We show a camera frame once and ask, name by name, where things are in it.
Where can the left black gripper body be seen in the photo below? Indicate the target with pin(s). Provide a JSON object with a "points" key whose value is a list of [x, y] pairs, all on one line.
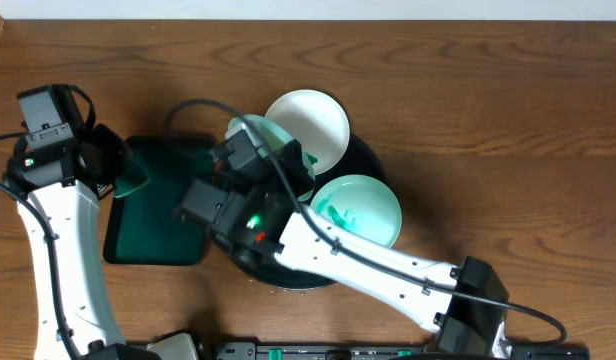
{"points": [[117, 163]]}

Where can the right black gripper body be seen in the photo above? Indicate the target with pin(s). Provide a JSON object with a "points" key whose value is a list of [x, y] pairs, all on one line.
{"points": [[293, 177]]}

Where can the stained white plate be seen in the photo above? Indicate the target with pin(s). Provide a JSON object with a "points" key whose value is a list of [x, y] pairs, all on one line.
{"points": [[317, 121], [276, 137], [361, 205]]}

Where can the green sponge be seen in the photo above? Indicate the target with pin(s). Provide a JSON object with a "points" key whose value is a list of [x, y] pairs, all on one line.
{"points": [[130, 180]]}

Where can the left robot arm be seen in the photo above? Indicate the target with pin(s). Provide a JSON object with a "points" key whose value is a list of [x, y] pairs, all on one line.
{"points": [[55, 174]]}

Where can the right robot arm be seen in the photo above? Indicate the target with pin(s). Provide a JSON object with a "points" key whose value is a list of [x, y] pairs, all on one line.
{"points": [[260, 223]]}

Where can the round black tray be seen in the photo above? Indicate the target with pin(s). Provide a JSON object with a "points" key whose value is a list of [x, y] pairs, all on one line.
{"points": [[359, 159]]}

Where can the dark green rectangular tray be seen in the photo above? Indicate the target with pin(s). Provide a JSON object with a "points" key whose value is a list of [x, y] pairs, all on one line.
{"points": [[142, 227]]}

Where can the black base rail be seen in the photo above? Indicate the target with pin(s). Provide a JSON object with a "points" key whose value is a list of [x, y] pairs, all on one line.
{"points": [[252, 351]]}

